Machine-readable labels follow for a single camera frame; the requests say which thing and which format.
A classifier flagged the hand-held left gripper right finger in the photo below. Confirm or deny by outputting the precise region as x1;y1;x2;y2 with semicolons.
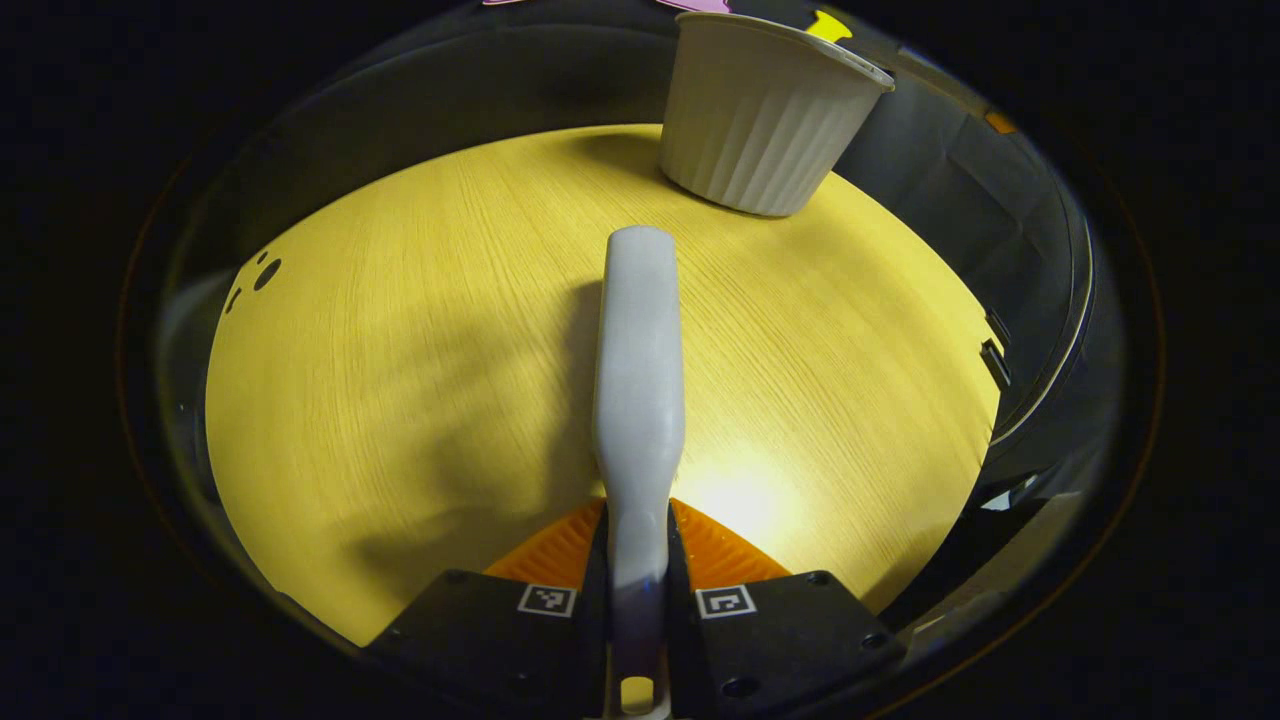
665;497;909;720

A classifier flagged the grey ribbed garbage bin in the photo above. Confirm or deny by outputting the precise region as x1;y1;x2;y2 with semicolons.
658;12;897;218

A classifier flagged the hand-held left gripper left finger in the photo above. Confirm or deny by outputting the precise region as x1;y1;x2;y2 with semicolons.
362;498;611;720

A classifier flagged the wooden desktop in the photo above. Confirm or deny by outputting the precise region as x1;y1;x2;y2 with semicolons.
205;123;1003;649

